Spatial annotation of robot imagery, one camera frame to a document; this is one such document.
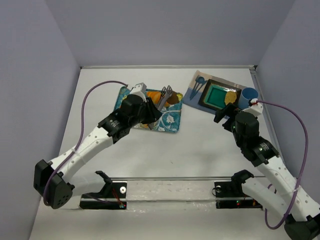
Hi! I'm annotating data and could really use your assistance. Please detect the oval bread slice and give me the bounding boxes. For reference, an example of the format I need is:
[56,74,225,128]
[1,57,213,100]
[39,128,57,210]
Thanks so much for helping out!
[224,91,237,106]

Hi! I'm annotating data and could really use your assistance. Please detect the metal tongs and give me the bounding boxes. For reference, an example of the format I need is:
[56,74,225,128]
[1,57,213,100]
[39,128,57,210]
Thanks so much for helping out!
[148,85,174,130]

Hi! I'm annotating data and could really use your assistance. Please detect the dark brown bread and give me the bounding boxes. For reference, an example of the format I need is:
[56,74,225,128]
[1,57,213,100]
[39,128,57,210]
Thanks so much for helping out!
[165,91,180,106]

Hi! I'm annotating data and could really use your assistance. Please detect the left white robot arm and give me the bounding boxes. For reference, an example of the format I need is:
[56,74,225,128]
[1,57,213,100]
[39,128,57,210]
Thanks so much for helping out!
[33,94,162,209]

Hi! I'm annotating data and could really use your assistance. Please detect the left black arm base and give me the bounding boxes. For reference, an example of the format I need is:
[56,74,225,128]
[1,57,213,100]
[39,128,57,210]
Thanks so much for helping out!
[79,170,127,210]

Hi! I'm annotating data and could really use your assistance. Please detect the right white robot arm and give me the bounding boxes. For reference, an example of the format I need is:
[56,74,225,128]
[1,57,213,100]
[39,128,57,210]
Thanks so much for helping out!
[212,99,320,240]

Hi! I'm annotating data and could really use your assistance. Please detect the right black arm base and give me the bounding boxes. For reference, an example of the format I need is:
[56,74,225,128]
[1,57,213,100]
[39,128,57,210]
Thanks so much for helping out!
[211,170,263,210]

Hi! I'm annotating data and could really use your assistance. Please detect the black green square plate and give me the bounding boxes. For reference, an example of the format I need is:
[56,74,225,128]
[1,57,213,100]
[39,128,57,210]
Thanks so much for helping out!
[198,79,242,111]

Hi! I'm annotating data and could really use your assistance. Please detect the golden croissant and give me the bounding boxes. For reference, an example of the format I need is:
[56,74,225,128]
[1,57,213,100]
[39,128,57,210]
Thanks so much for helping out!
[146,91,161,105]

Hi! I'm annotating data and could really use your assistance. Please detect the blue cup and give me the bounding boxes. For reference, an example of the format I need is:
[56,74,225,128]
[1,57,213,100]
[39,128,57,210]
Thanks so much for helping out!
[238,87,259,110]

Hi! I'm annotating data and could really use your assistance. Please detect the blue placemat with cutlery print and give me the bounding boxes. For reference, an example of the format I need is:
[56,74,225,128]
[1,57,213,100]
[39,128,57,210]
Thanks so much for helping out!
[183,70,246,114]

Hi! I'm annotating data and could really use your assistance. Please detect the teal floral tray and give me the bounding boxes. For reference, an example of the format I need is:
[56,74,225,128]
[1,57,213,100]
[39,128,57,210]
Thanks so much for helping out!
[114,87,183,133]

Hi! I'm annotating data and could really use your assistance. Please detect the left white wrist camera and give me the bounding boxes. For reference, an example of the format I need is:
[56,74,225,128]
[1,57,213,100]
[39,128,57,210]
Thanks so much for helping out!
[129,82,147,99]

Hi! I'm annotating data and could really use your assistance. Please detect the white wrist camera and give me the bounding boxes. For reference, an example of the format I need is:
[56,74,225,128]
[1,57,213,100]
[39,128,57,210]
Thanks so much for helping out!
[129,82,147,99]
[242,98,264,118]

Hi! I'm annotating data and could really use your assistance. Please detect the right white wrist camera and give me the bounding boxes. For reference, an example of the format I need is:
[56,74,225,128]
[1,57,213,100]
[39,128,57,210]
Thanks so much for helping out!
[242,98,264,118]

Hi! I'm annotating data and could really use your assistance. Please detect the metal mounting rail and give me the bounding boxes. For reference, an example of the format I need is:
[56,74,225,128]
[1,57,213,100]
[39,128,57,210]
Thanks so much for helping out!
[112,176,231,203]

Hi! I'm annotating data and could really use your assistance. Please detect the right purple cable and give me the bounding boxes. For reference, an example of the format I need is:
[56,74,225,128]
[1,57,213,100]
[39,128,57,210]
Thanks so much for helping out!
[249,99,309,230]

